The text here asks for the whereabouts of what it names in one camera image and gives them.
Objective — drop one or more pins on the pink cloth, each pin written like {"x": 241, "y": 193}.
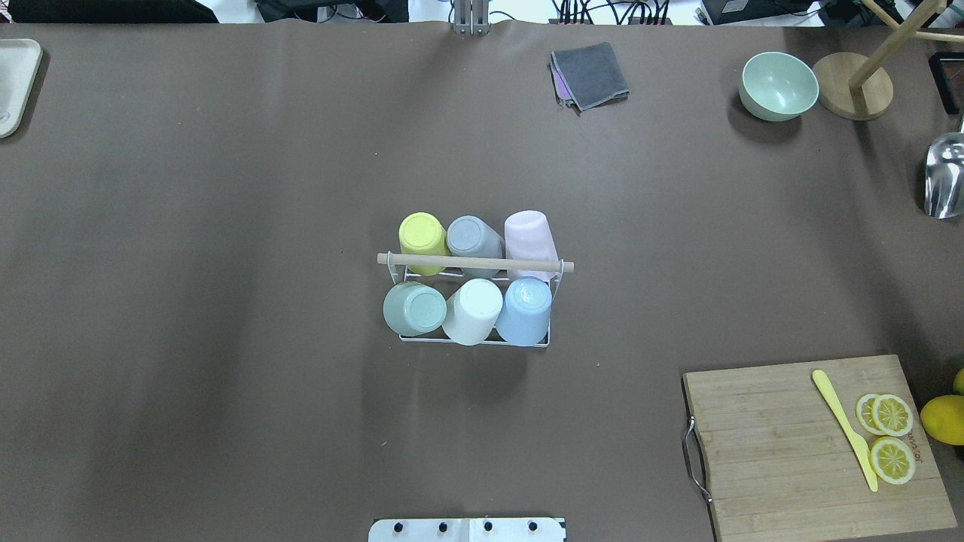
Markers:
{"x": 561, "y": 89}

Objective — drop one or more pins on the whole yellow lemon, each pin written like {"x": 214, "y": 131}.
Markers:
{"x": 942, "y": 419}
{"x": 958, "y": 382}

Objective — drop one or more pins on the metal scoop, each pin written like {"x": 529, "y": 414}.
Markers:
{"x": 944, "y": 175}

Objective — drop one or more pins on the yellow plastic cup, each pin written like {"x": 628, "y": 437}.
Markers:
{"x": 421, "y": 233}

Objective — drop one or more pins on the green bowl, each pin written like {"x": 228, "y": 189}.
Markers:
{"x": 775, "y": 86}

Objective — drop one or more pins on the white pillar base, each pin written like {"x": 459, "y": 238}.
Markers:
{"x": 470, "y": 529}

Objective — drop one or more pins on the grey plastic cup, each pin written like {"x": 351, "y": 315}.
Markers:
{"x": 469, "y": 236}

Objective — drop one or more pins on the wooden mug tree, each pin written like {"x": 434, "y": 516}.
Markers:
{"x": 855, "y": 86}

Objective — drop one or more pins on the aluminium frame post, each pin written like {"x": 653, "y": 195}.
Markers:
{"x": 470, "y": 17}

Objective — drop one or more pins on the cream white plastic cup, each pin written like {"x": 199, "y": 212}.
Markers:
{"x": 472, "y": 312}

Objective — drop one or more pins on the light blue plastic cup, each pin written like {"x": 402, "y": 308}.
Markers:
{"x": 525, "y": 316}

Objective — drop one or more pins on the green plastic cup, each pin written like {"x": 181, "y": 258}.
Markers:
{"x": 412, "y": 309}

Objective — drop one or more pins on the pink plastic cup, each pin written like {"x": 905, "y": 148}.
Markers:
{"x": 527, "y": 236}

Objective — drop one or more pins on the cream plastic tray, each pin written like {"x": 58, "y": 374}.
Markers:
{"x": 20, "y": 61}

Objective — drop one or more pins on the wooden cutting board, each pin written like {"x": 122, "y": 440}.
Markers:
{"x": 777, "y": 464}

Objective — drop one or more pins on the yellow plastic knife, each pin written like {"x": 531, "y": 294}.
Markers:
{"x": 857, "y": 442}

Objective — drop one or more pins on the white wire cup holder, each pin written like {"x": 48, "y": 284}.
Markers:
{"x": 448, "y": 274}

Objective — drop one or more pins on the grey folded cloth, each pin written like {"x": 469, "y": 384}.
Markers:
{"x": 592, "y": 74}

